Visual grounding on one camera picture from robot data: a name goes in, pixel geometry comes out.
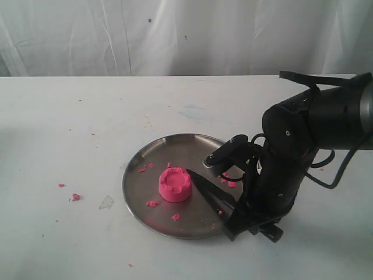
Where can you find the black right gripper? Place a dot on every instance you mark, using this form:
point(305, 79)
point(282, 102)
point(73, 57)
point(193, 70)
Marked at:
point(287, 154)

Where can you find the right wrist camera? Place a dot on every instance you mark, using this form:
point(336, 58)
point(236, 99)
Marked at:
point(222, 159)

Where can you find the white backdrop curtain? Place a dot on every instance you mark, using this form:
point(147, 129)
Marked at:
point(162, 38)

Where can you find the black knife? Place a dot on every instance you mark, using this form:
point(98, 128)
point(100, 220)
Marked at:
point(209, 192)

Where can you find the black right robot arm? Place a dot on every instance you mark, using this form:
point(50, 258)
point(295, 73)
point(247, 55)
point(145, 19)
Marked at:
point(332, 114)

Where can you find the large pink dough crumb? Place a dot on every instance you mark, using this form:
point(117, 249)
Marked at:
point(76, 197)

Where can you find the pink clay piece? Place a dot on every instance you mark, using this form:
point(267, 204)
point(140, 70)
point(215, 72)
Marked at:
point(175, 184)

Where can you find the round steel plate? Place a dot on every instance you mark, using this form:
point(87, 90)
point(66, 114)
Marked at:
point(189, 219)

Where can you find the pink dough smear on plate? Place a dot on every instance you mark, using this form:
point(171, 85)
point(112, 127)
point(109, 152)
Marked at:
point(225, 178)

